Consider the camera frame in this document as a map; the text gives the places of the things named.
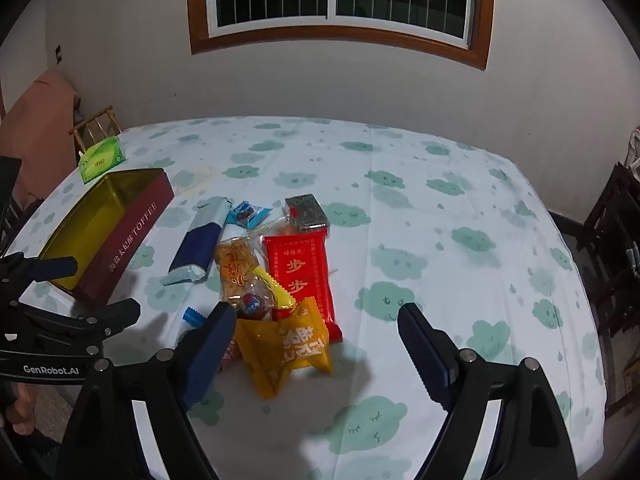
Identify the clear orange cracker packet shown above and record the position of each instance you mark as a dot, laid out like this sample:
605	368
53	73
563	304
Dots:
280	229

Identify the clear packet with blue ends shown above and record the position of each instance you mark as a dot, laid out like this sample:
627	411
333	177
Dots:
194	316

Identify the dark wooden furniture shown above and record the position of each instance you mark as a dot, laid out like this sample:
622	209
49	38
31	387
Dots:
615	220

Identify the bamboo chair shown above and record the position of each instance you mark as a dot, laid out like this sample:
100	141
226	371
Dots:
92	122

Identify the green tissue box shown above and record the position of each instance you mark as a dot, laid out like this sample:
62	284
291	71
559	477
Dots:
100	160

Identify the dark grey snack packet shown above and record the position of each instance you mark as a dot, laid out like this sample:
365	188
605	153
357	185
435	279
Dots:
307	212

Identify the wooden picture frame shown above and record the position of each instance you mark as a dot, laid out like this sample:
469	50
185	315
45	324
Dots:
330	25

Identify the person's left hand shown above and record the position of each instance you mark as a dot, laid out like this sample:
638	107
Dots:
20	410

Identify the red snack packet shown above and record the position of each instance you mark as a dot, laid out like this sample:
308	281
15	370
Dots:
300	275

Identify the red and gold tin box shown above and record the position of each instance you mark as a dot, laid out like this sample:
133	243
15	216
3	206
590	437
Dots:
125	230

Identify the clear peanut snack packet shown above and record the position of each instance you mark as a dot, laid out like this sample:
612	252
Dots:
237	270

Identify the brown candy packet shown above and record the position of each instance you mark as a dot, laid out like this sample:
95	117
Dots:
252	306

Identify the brown hanging cloth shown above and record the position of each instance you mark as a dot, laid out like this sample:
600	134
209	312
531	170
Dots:
35	125

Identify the blue biscuit packet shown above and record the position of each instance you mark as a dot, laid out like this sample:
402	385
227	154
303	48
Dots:
245	214

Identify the pink snack packet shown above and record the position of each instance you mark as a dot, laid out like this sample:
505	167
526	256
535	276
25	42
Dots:
227	355

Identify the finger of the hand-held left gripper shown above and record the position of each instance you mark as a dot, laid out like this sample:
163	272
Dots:
120	312
55	267

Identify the navy and white snack bag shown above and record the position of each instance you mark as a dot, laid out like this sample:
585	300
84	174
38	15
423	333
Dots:
197	245

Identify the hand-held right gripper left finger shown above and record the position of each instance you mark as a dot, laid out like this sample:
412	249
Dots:
212	355

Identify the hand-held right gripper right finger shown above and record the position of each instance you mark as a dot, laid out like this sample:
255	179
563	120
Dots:
425	355

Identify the orange pyramid snack packet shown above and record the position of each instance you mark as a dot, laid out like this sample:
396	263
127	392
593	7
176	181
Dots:
280	350

